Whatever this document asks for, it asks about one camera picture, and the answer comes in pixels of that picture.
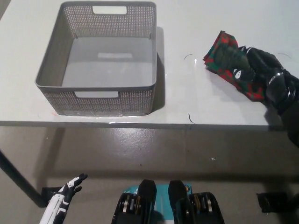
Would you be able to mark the black teal robot body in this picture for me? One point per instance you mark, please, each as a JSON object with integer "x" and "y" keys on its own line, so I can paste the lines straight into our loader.
{"x": 146, "y": 193}

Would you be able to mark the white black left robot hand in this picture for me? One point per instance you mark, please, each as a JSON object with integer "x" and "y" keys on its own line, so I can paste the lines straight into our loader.
{"x": 57, "y": 203}

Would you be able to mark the red green coffee bean bag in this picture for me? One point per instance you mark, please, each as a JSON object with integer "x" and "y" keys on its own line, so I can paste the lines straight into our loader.
{"x": 225, "y": 40}

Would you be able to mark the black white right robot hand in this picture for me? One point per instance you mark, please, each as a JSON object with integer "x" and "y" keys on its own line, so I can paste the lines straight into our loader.
{"x": 261, "y": 63}

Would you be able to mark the black slanted table leg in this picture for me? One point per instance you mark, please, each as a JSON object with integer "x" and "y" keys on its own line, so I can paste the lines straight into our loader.
{"x": 18, "y": 179}

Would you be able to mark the grey perforated plastic basket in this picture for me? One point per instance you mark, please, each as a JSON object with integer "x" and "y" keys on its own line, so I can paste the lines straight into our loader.
{"x": 100, "y": 102}

